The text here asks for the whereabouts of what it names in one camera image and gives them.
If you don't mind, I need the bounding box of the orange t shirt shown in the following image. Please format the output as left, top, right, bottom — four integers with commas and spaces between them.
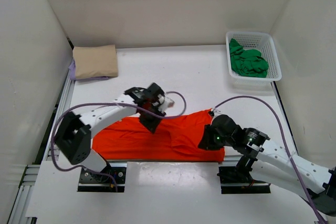
92, 110, 225, 163

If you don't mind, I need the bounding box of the beige t shirt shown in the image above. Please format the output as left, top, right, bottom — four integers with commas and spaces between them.
72, 45, 119, 79

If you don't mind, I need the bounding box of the purple t shirt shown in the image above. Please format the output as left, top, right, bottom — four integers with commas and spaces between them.
68, 59, 109, 81

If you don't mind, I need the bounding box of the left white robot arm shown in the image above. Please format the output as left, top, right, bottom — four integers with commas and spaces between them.
53, 83, 174, 175

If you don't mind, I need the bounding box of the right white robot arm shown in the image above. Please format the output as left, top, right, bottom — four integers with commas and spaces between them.
198, 112, 335, 217

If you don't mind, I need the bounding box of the green t shirt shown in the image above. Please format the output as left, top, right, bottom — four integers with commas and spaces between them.
229, 39, 269, 78

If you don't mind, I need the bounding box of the white plastic basket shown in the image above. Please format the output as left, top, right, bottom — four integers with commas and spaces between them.
226, 31, 282, 86

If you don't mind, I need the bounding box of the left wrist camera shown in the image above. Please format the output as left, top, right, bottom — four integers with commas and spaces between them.
154, 94, 175, 113

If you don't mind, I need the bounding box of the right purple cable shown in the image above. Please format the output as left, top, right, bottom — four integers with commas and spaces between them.
214, 96, 328, 224

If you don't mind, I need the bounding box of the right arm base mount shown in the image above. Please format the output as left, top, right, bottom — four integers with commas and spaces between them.
217, 166, 271, 195

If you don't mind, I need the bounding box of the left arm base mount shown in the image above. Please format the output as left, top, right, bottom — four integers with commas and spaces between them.
77, 163, 127, 193

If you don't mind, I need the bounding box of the aluminium frame rail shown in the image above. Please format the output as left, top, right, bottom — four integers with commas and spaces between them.
7, 77, 329, 224

